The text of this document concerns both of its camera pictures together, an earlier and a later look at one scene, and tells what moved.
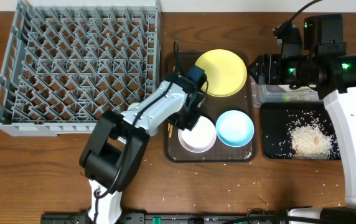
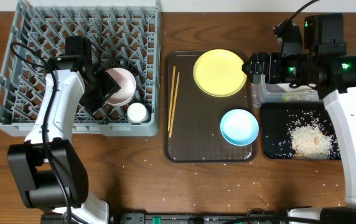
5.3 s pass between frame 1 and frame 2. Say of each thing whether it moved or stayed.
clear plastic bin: stayed
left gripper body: moved
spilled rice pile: stayed
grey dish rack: stayed
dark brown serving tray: stayed
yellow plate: stayed
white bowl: moved
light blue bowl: moved
